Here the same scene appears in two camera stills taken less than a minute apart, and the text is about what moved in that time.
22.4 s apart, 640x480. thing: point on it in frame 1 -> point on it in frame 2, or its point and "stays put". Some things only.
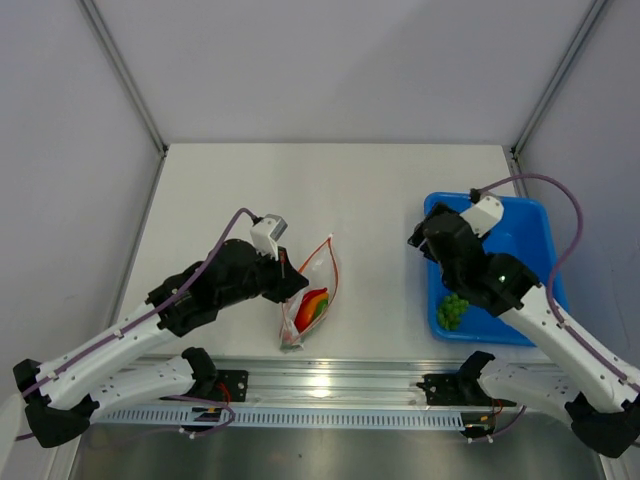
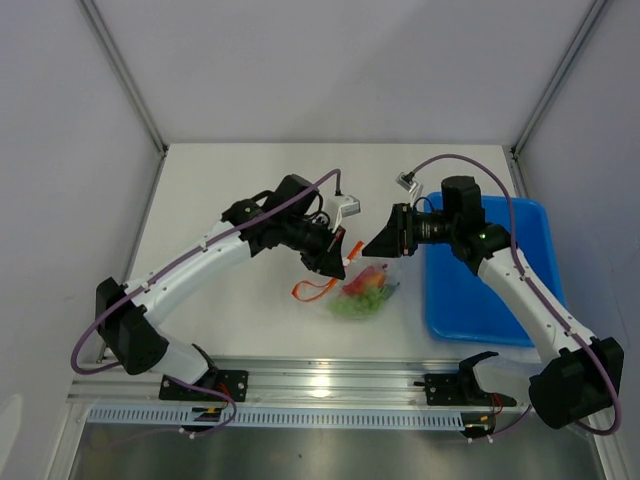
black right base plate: (458, 389) stays put
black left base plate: (231, 385) stays put
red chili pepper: (309, 294) -> (353, 287)
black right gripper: (417, 236) -> (398, 237)
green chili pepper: (320, 308) -> (388, 288)
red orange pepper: (312, 305) -> (371, 278)
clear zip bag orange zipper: (305, 311) -> (361, 294)
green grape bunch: (450, 311) -> (361, 305)
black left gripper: (286, 278) -> (328, 259)
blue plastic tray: (527, 230) stays put
